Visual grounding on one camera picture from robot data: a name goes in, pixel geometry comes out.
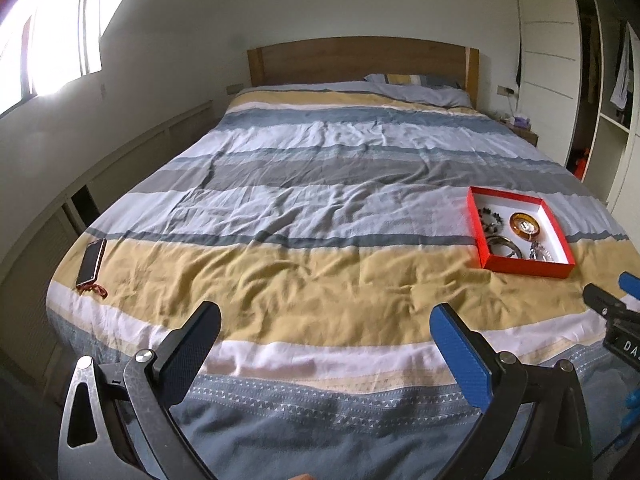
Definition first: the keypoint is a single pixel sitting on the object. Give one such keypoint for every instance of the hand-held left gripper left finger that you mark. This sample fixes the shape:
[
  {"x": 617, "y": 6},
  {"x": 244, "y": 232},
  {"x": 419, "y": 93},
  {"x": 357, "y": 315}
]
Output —
[{"x": 192, "y": 355}]

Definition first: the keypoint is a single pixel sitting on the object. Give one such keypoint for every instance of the white wardrobe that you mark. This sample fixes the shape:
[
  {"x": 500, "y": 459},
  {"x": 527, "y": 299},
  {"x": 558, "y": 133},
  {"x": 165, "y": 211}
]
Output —
[{"x": 545, "y": 35}]

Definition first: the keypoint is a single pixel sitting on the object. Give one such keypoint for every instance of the window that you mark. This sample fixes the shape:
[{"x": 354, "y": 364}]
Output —
[{"x": 55, "y": 35}]

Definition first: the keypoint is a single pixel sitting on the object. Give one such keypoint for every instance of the striped hanging shirt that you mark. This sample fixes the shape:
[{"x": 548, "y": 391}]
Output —
[{"x": 620, "y": 85}]

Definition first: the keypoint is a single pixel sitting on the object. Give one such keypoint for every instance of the bed with striped duvet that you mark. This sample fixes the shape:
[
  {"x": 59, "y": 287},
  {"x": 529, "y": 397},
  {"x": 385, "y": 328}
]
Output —
[{"x": 300, "y": 210}]

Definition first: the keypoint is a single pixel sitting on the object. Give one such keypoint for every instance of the amber bangle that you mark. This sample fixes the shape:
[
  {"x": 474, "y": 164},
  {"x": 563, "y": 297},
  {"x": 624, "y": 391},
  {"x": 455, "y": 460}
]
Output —
[{"x": 514, "y": 220}]

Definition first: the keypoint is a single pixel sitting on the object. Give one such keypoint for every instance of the dark brown bangle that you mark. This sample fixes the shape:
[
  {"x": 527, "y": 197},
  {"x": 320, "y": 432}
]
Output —
[{"x": 492, "y": 240}]

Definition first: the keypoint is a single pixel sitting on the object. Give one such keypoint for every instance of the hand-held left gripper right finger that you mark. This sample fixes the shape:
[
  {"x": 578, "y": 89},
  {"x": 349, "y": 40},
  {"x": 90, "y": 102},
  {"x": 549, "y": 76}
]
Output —
[{"x": 462, "y": 355}]

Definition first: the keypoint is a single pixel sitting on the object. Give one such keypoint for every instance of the brown hanging garment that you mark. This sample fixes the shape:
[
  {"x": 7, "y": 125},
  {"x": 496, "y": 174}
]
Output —
[{"x": 594, "y": 60}]

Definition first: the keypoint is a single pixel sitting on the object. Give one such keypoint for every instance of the purple tissue box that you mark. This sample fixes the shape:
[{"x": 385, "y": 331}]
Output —
[{"x": 521, "y": 122}]

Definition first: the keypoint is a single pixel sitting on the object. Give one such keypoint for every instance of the red jewelry box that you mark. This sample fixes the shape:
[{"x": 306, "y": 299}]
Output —
[{"x": 530, "y": 270}]

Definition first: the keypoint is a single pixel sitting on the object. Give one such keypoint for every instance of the wooden nightstand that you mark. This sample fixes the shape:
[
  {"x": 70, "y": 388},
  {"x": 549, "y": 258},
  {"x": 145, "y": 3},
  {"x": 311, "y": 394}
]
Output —
[{"x": 525, "y": 136}]

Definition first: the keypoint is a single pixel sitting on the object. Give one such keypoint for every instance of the wall socket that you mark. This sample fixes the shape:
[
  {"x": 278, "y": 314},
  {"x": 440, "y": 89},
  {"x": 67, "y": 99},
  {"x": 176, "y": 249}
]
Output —
[{"x": 505, "y": 91}]

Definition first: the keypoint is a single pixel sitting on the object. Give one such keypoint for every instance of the wooden headboard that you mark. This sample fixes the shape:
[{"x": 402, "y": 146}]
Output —
[{"x": 350, "y": 60}]

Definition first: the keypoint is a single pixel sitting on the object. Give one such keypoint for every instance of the red object in wardrobe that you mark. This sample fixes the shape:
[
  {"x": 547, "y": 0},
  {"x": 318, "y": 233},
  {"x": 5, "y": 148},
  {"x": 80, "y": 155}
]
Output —
[{"x": 581, "y": 165}]

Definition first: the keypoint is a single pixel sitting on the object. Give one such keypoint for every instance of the striped pillow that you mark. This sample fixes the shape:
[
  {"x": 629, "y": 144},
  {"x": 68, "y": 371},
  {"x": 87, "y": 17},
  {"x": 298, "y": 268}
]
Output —
[{"x": 425, "y": 92}]

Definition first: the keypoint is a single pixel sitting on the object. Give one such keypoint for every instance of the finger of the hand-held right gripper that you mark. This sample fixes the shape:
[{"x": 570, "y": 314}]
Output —
[
  {"x": 605, "y": 302},
  {"x": 631, "y": 282}
]

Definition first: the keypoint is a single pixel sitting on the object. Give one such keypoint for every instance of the white low wall cabinet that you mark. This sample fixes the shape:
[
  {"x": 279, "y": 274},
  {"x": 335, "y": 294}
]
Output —
[{"x": 50, "y": 240}]

